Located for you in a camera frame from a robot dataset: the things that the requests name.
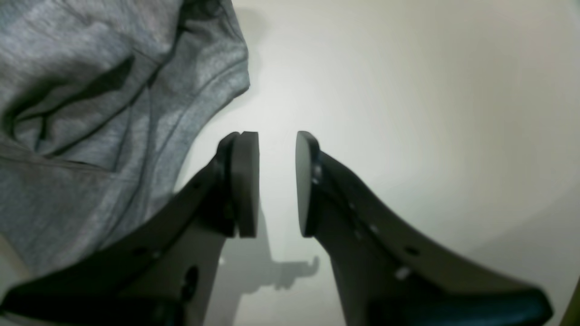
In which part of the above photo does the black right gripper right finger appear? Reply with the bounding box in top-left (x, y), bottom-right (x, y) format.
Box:
top-left (295, 131), bottom-right (553, 326)

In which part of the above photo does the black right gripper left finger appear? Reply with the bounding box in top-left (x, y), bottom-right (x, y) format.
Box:
top-left (1, 132), bottom-right (259, 326)

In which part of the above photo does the grey T-shirt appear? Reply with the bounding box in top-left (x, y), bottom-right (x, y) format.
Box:
top-left (0, 0), bottom-right (249, 276)

